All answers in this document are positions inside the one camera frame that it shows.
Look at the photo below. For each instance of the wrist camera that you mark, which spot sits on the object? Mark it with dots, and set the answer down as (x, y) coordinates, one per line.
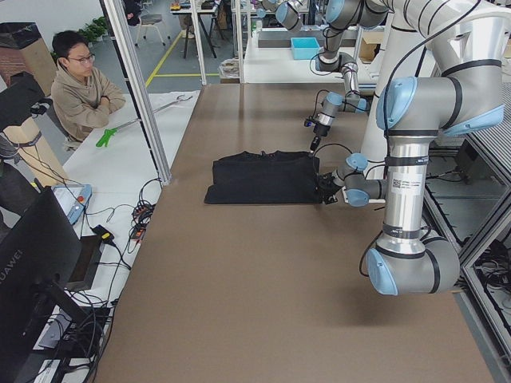
(329, 199)
(309, 122)

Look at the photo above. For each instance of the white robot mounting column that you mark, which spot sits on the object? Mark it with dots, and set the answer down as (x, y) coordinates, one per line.
(467, 40)

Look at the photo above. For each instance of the black t-shirt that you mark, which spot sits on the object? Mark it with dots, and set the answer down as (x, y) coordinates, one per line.
(264, 178)

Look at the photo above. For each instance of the seated man in beige hoodie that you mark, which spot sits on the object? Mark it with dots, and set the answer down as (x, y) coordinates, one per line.
(83, 97)

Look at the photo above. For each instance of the blue plastic bin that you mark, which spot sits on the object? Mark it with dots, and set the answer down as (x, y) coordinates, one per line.
(304, 48)

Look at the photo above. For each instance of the green handled reacher grabber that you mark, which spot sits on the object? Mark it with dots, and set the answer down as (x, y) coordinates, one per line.
(109, 132)

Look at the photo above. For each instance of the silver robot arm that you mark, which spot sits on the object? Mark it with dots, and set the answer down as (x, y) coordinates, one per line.
(402, 260)
(343, 60)

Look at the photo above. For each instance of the blue teach pendant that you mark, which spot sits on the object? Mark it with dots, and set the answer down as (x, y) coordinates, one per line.
(72, 199)

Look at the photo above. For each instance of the black Huawei monitor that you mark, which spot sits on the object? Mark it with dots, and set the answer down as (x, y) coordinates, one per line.
(37, 258)

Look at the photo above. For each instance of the aluminium frame post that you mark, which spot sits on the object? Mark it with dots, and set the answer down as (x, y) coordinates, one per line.
(127, 55)

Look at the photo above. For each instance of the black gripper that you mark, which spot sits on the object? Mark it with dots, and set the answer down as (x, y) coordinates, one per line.
(328, 183)
(320, 130)

